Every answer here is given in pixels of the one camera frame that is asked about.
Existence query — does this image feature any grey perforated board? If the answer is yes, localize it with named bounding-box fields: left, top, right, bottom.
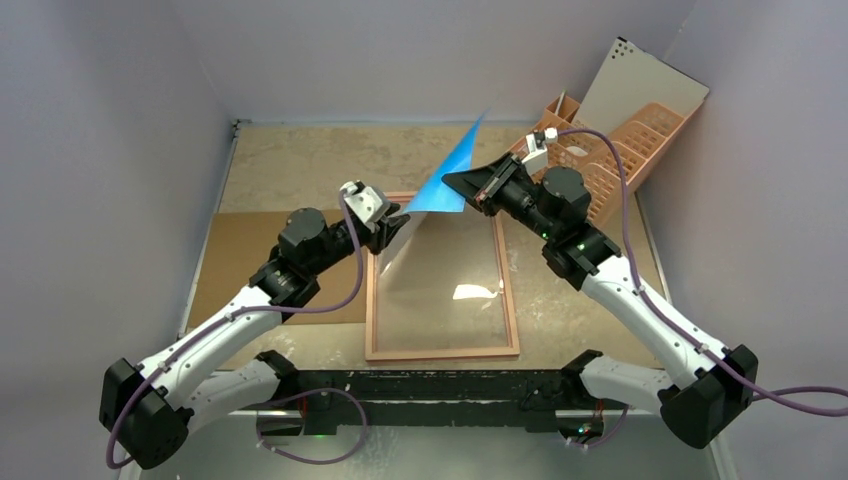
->
left=573, top=37, right=709, bottom=135

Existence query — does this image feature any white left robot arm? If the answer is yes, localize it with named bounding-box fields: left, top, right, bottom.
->
left=99, top=201, right=410, bottom=470

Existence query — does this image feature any pink picture frame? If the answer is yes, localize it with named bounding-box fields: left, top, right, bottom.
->
left=364, top=189, right=521, bottom=363

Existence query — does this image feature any green white pen upright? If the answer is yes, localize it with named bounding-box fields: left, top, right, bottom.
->
left=555, top=90, right=567, bottom=115

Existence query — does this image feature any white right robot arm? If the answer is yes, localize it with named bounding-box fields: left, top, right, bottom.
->
left=442, top=154, right=759, bottom=449

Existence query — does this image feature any aluminium rail frame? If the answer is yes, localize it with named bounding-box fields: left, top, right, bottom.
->
left=99, top=153, right=758, bottom=469

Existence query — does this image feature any beach landscape photo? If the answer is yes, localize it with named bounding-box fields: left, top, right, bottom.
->
left=380, top=109, right=492, bottom=273

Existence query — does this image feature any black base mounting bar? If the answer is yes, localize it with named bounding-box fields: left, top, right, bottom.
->
left=262, top=369, right=614, bottom=442

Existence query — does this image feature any brown cardboard backing board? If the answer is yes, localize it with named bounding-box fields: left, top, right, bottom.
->
left=187, top=211, right=366, bottom=328

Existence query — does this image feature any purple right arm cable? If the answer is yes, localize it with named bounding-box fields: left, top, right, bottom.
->
left=553, top=127, right=848, bottom=450

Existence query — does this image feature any clear glass sheet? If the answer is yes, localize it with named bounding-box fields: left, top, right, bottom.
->
left=374, top=198, right=511, bottom=349

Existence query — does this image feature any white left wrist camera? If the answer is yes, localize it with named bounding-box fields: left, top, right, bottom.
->
left=340, top=181, right=391, bottom=232

